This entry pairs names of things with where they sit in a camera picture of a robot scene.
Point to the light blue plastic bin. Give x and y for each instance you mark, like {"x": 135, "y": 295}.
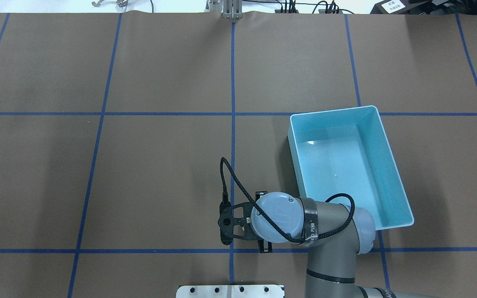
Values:
{"x": 347, "y": 151}

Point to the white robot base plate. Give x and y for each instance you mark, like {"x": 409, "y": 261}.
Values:
{"x": 231, "y": 291}

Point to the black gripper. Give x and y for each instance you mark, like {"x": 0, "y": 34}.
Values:
{"x": 265, "y": 246}

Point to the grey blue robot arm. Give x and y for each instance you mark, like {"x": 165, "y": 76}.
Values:
{"x": 334, "y": 231}

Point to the black labelled box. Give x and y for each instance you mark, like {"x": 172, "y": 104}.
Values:
{"x": 391, "y": 7}

